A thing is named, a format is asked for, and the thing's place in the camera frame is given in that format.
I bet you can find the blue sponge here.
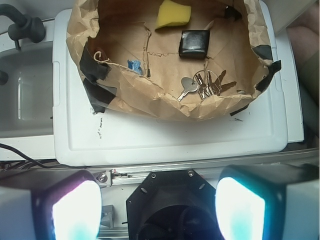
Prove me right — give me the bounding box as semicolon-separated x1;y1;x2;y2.
127;59;143;76

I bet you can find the black cable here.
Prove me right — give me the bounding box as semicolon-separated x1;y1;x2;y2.
0;142;61;169

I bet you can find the brown paper bag tray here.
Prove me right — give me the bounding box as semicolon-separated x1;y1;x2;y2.
66;0;281;121

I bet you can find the black box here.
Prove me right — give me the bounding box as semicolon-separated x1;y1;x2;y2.
178;30;210;60

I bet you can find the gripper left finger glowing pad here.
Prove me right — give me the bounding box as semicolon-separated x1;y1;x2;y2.
0;169;102;240

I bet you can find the black faucet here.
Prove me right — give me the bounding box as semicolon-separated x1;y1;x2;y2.
0;3;46;51

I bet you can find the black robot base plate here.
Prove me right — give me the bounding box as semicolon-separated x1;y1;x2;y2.
126;169;223;240

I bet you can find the bunch of metal keys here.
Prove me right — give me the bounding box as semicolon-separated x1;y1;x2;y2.
177;69;237;102

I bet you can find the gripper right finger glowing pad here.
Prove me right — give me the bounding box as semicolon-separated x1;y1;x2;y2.
215;163;320;240

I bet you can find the white toy sink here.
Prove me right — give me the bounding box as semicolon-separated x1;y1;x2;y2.
0;32;56;160

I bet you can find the metal corner bracket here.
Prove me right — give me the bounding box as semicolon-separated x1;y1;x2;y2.
100;204;115;229

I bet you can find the yellow sponge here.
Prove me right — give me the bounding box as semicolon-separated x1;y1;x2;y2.
155;0;192;30

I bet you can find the white plastic lid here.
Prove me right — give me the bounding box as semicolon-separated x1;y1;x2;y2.
52;9;288;166

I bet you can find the aluminium rail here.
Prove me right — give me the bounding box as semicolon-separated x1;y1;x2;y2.
0;147;320;187

